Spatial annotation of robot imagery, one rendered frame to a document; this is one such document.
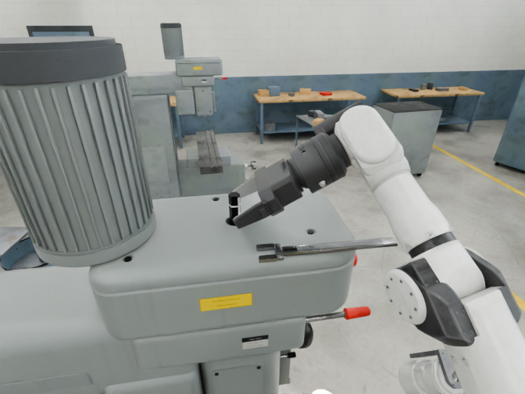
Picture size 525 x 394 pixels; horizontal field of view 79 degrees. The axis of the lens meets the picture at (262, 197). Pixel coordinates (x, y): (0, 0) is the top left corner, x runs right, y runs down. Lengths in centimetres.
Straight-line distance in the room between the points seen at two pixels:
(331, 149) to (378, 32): 740
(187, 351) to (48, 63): 52
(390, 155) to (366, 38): 731
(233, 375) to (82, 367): 30
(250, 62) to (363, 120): 662
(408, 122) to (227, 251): 475
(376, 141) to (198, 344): 48
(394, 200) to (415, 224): 5
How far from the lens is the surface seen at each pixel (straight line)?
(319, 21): 739
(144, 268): 55
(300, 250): 54
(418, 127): 531
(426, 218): 49
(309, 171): 54
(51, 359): 75
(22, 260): 331
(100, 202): 52
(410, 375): 77
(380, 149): 51
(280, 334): 68
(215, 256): 54
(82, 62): 48
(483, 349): 49
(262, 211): 53
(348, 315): 71
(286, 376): 100
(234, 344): 68
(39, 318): 74
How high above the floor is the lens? 223
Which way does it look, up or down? 29 degrees down
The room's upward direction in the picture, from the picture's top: straight up
